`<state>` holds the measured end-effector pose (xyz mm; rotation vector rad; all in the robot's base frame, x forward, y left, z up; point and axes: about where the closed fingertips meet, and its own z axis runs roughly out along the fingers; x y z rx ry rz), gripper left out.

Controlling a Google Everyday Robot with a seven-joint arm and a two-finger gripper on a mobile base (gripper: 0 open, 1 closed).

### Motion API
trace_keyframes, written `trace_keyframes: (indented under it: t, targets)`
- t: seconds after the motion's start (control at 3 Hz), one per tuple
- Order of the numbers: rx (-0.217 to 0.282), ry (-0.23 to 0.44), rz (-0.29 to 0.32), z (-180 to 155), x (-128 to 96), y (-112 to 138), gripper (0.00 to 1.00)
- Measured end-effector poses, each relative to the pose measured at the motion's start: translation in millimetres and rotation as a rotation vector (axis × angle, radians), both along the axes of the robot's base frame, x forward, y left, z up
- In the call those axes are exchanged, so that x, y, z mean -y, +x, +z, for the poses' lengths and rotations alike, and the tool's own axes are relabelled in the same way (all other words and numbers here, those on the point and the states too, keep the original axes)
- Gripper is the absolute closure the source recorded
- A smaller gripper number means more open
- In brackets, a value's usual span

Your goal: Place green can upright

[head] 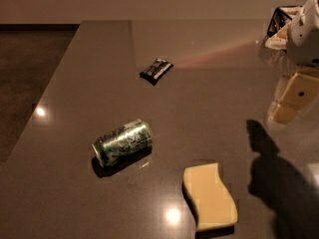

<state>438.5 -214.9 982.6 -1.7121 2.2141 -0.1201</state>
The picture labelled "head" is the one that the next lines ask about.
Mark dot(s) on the yellow wavy sponge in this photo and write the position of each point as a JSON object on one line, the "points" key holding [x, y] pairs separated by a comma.
{"points": [[213, 205]]}

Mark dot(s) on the black snack packet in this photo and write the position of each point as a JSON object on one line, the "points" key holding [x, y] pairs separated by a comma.
{"points": [[156, 70]]}

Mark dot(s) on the green aluminium drink can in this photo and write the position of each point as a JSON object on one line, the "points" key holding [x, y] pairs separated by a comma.
{"points": [[124, 141]]}

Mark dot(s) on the black tray with items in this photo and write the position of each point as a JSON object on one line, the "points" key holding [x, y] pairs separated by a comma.
{"points": [[277, 31]]}

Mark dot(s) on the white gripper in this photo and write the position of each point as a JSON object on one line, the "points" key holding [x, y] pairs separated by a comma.
{"points": [[304, 42]]}

